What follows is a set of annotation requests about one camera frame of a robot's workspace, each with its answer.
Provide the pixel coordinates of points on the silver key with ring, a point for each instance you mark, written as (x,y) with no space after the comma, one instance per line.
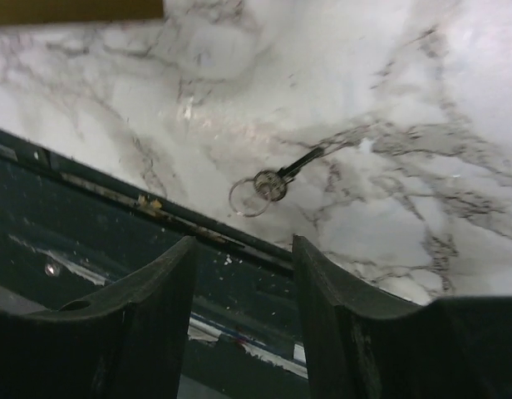
(272,185)

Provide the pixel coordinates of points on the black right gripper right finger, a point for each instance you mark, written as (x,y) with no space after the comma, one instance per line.
(363,342)

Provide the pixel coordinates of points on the wooden board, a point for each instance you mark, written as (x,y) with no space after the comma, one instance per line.
(33,12)

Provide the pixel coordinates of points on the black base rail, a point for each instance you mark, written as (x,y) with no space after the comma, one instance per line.
(67,230)

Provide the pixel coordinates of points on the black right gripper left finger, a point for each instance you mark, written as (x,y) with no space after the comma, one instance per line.
(126,340)

